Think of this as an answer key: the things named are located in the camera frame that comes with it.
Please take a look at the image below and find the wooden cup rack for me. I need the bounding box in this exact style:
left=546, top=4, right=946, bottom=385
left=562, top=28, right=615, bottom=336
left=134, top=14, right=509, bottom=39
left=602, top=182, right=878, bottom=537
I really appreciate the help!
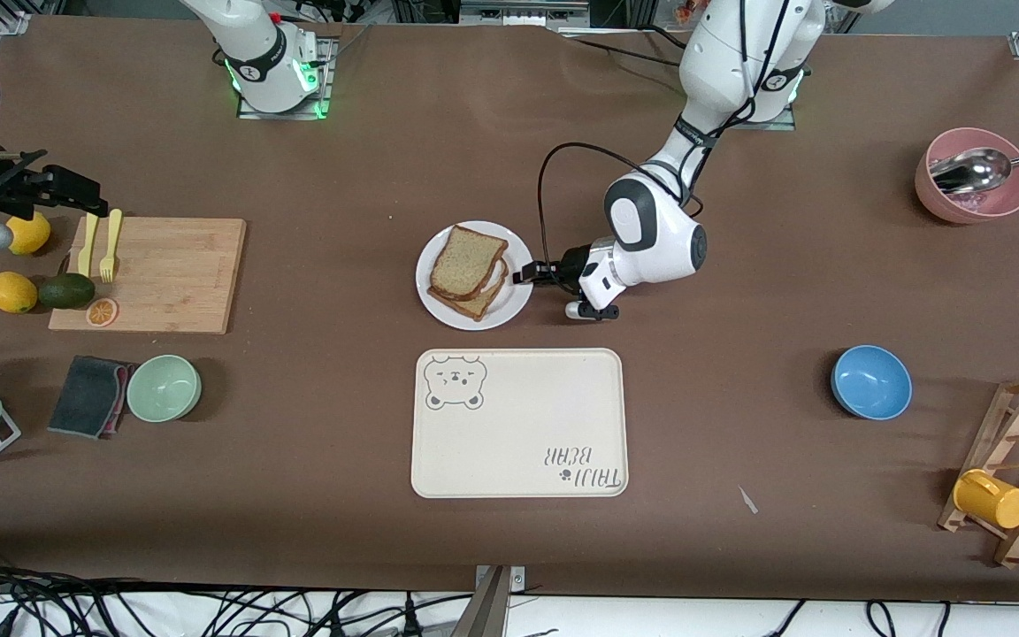
left=937, top=373, right=1019, bottom=569

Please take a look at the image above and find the yellow mug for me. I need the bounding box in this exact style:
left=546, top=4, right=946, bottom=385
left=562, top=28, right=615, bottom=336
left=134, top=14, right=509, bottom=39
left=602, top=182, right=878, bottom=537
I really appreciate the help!
left=953, top=469, right=1019, bottom=530

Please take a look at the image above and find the yellow lemon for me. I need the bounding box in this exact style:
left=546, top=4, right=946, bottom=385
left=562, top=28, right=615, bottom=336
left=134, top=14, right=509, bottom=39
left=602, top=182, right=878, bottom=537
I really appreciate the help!
left=0, top=271, right=39, bottom=314
left=7, top=212, right=52, bottom=257

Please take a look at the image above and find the yellow plastic knife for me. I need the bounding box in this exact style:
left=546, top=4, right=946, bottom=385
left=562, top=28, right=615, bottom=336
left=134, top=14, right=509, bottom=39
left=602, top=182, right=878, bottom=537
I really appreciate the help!
left=78, top=205, right=101, bottom=279

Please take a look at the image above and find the white round plate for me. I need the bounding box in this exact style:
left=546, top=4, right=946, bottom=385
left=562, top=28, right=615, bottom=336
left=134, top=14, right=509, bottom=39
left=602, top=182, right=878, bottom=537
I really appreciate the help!
left=416, top=220, right=535, bottom=332

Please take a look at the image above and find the metal spoon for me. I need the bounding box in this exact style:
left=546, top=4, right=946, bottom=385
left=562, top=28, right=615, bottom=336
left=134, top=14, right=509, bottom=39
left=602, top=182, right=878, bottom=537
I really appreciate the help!
left=928, top=147, right=1019, bottom=196

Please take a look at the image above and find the grey metal bracket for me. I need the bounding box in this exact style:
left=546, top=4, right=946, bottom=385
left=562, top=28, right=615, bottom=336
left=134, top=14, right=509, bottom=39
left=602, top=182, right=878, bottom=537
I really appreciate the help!
left=452, top=564, right=526, bottom=637

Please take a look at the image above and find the wooden cutting board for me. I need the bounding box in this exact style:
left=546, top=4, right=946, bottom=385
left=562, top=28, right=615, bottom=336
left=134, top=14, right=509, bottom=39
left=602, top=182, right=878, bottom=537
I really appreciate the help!
left=48, top=217, right=248, bottom=335

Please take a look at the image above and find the black floor cable bundle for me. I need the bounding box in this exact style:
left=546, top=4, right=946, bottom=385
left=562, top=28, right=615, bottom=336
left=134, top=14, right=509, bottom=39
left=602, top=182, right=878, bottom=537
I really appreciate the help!
left=0, top=547, right=475, bottom=637

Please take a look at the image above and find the yellow plastic fork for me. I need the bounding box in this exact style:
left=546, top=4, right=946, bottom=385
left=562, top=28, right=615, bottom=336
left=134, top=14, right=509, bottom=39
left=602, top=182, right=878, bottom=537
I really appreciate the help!
left=100, top=208, right=123, bottom=284

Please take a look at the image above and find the grey folded cloth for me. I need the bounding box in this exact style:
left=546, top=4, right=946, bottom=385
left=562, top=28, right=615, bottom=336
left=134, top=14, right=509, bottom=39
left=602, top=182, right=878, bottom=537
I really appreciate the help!
left=47, top=355, right=137, bottom=441

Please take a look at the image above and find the black table cable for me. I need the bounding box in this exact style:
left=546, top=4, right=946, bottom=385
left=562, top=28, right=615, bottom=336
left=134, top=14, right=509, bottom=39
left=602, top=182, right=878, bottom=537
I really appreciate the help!
left=558, top=27, right=687, bottom=68

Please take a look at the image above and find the pink bowl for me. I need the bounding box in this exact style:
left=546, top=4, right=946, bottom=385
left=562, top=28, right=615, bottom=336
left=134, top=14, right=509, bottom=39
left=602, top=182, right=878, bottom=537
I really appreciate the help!
left=915, top=128, right=1019, bottom=225

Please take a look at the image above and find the dark green avocado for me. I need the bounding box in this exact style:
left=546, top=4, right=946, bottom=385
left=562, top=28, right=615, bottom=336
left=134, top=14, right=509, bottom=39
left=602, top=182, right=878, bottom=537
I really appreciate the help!
left=37, top=272, right=96, bottom=311

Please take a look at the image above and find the bread slice under egg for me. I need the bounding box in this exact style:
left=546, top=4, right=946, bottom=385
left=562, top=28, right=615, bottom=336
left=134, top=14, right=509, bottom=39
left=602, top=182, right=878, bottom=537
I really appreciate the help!
left=427, top=257, right=509, bottom=321

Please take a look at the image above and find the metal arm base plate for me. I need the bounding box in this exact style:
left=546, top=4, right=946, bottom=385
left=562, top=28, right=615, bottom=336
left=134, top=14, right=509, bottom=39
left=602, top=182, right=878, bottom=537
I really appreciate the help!
left=733, top=106, right=798, bottom=132
left=237, top=35, right=335, bottom=120

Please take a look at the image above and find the beige bear print tray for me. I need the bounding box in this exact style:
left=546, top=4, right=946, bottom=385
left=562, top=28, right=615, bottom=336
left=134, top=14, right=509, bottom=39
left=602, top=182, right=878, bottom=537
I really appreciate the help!
left=410, top=348, right=630, bottom=499

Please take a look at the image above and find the plain bread slice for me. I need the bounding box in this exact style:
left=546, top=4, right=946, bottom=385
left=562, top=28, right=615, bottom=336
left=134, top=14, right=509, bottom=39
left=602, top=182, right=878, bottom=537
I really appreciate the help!
left=429, top=225, right=510, bottom=302

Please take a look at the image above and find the blue bowl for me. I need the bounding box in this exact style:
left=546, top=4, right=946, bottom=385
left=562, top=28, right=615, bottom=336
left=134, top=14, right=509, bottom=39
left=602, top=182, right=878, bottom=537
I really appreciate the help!
left=831, top=344, right=914, bottom=421

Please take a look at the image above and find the light green bowl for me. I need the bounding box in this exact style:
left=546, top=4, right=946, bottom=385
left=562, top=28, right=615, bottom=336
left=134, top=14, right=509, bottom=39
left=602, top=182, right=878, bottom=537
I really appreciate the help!
left=126, top=354, right=203, bottom=423

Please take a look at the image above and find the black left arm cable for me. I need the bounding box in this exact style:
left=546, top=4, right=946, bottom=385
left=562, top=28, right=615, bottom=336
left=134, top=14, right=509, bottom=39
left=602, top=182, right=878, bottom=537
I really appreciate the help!
left=537, top=142, right=707, bottom=272

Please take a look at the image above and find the metal frame beam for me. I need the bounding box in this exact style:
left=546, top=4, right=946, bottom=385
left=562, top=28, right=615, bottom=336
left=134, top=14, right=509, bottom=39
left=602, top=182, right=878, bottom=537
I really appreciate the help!
left=459, top=0, right=594, bottom=27

